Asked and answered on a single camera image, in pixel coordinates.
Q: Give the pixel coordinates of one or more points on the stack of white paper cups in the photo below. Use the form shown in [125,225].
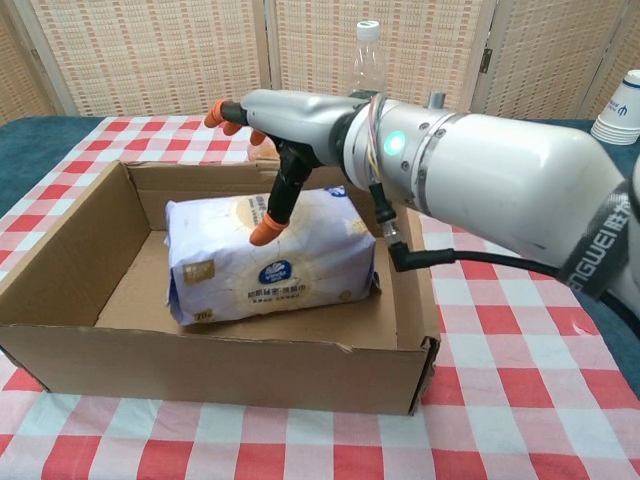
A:
[620,120]

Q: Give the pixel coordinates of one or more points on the woven bamboo folding screen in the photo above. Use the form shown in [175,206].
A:
[150,50]

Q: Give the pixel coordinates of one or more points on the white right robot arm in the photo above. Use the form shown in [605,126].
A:
[500,175]

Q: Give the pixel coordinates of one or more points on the clear plastic water bottle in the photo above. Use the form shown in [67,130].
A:
[369,60]

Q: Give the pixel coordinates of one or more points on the open brown cardboard box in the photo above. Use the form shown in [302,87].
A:
[200,370]

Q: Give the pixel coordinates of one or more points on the red white checkered tablecloth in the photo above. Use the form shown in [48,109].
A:
[500,400]

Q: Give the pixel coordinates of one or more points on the white blue tissue pack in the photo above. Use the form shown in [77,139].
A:
[310,265]

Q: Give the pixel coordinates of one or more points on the orange-tipped right robot hand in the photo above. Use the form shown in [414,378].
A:
[300,120]

